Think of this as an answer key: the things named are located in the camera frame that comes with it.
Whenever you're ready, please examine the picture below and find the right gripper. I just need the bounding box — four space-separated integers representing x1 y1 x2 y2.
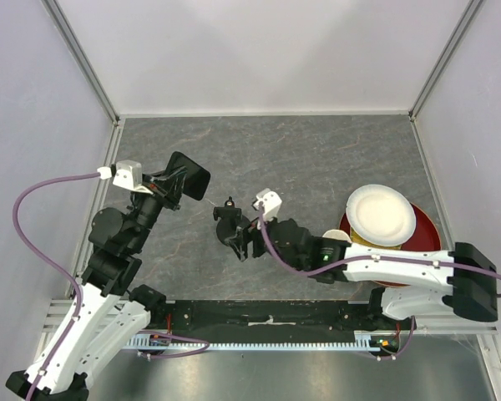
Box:
225 208 306 272

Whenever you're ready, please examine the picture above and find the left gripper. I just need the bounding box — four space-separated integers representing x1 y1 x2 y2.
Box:
129 164 189 251

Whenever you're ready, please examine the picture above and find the black phone stand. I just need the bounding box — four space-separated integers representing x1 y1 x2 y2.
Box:
213 196 250 246

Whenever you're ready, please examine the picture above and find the black smartphone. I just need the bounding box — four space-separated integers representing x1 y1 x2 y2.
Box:
167 151 211 201

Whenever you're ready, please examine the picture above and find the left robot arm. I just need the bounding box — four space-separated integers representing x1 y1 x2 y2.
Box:
6 160 192 400

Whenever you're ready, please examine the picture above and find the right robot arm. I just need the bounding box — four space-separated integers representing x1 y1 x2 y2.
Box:
220 219 498 329

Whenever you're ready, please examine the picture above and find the light blue mug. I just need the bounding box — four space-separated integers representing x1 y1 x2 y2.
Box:
321 229 352 243

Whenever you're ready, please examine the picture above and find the yellow sponge cloth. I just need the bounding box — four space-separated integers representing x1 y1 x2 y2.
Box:
350 227 402 250

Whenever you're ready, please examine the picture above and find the white paper plate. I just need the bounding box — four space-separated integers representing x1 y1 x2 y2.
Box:
346 184 417 247

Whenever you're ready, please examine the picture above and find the red round tray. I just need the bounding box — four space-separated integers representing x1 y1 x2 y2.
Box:
339 203 442 288

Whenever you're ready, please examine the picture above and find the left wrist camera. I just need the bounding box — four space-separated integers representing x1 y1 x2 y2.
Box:
97 160 144 192

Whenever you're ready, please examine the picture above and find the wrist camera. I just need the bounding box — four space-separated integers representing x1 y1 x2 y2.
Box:
97 160 144 192
252 188 282 221

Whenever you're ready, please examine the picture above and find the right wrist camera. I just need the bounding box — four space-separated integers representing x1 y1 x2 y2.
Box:
252 188 282 221

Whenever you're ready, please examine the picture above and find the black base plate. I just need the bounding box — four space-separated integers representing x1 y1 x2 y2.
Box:
137 298 417 344

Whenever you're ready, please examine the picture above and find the slotted cable duct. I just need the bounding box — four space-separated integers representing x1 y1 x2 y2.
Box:
123 332 400 353

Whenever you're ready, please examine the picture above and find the left aluminium frame post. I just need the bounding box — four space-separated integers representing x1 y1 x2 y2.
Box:
41 0 120 124

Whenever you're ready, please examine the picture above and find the aluminium frame post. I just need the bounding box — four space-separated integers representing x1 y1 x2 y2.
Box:
41 0 120 124
408 0 485 123

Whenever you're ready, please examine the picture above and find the right aluminium frame post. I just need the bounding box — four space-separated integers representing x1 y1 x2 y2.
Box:
408 0 485 123

